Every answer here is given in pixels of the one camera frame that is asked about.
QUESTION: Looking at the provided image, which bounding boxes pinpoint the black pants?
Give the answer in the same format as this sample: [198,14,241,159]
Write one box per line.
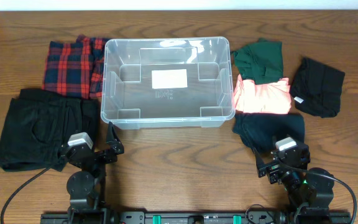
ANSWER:
[0,88,99,172]

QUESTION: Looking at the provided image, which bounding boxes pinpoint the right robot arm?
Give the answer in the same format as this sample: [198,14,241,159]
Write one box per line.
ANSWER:
[253,137,334,216]

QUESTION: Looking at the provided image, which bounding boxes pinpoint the white label in bin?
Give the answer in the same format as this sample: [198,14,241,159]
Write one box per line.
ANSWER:
[152,69,188,89]

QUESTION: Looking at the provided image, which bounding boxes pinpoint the dark teal folded garment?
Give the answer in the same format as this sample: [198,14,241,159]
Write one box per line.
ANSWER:
[232,113,305,154]

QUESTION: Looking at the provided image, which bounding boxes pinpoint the pink folded shirt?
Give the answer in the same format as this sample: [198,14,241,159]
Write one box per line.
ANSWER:
[233,75,291,114]

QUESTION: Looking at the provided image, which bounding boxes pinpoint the clear plastic storage bin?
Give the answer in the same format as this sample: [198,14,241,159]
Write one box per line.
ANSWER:
[101,37,235,129]

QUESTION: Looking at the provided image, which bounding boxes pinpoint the black mounting rail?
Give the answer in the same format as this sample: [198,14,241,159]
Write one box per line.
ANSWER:
[40,210,352,224]

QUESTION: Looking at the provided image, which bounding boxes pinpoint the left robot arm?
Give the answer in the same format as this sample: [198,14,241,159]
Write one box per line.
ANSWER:
[62,123,124,211]

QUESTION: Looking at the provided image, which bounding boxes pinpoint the dark green folded garment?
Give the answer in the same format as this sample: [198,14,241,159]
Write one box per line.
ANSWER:
[232,38,283,85]

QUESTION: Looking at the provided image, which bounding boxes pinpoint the red navy plaid cloth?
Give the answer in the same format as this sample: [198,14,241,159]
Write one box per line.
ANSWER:
[42,35,108,99]

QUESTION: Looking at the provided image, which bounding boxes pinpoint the black folded garment with tag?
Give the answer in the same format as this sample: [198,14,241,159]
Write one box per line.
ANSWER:
[290,57,345,118]

